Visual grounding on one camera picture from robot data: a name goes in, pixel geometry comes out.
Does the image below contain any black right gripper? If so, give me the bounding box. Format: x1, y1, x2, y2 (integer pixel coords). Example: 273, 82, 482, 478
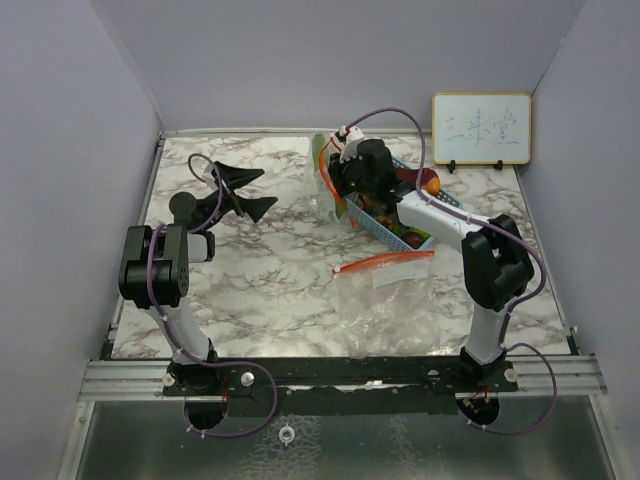
319, 149, 375, 198

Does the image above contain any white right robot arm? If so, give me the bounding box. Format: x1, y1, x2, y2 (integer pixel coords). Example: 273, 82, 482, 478
327, 139, 534, 391

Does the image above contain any green leafy vegetable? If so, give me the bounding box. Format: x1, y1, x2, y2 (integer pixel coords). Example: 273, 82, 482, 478
320, 205, 345, 224

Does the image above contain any aluminium extrusion frame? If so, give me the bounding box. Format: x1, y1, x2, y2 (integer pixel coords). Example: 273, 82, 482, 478
78, 355, 608, 402

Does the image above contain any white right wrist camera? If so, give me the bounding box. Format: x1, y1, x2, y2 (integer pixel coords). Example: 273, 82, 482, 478
334, 126, 366, 163

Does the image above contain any clear zip bag orange zipper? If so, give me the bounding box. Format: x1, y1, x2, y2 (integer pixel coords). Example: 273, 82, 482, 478
307, 131, 360, 228

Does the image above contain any small whiteboard wooden frame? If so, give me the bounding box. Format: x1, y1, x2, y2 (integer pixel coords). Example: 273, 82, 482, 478
432, 92, 532, 166

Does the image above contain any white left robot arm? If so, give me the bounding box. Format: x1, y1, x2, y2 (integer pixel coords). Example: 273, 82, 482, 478
118, 153, 277, 395

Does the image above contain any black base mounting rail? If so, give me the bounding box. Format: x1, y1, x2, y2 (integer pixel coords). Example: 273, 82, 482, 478
163, 355, 518, 417

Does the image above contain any light blue perforated plastic basket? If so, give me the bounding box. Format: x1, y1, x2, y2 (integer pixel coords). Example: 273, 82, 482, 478
344, 180, 436, 252

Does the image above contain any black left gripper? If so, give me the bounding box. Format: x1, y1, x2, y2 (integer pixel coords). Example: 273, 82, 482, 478
200, 161, 278, 228

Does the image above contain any red and orange meat slab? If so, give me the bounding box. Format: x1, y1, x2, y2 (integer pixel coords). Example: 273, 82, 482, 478
395, 167, 441, 196

